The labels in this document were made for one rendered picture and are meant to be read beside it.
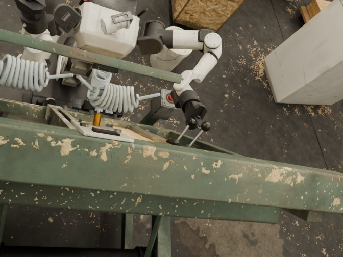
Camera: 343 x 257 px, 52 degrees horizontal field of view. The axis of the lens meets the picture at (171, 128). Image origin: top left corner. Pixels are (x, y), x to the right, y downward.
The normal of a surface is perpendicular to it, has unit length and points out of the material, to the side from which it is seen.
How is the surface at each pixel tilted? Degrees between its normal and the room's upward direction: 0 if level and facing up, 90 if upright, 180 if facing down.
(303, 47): 90
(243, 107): 0
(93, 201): 31
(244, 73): 0
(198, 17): 90
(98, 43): 68
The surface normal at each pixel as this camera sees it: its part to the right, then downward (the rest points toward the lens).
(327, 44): -0.88, 0.00
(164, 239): 0.44, -0.38
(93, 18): 0.41, 0.01
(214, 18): 0.04, 0.91
